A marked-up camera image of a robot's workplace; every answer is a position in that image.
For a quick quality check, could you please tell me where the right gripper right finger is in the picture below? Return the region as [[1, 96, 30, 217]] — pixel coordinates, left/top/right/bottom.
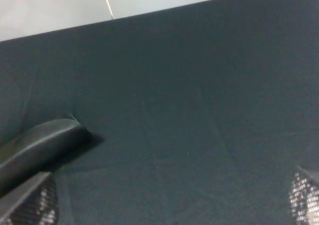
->
[[288, 165, 319, 225]]

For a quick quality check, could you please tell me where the black tablecloth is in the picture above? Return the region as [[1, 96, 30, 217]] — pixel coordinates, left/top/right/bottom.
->
[[0, 0, 319, 225]]

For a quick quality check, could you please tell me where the black leather case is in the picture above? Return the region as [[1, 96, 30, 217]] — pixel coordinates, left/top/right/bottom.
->
[[0, 117, 92, 194]]

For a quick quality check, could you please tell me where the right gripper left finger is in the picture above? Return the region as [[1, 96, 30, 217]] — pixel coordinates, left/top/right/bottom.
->
[[0, 172, 59, 225]]

